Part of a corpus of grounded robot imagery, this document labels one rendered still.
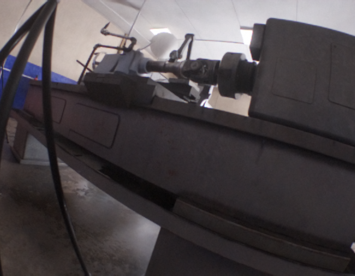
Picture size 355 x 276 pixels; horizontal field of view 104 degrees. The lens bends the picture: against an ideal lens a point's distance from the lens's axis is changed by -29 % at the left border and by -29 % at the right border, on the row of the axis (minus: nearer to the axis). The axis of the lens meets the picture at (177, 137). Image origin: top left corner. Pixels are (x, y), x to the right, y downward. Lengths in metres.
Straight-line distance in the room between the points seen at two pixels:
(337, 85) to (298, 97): 0.17
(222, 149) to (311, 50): 0.54
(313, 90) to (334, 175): 0.31
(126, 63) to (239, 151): 0.91
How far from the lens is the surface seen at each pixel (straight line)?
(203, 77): 1.06
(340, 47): 0.90
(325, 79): 0.80
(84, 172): 0.89
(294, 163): 0.70
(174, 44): 5.21
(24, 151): 2.11
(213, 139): 0.73
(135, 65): 1.31
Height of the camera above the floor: 0.69
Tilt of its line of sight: level
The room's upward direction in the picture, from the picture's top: 17 degrees clockwise
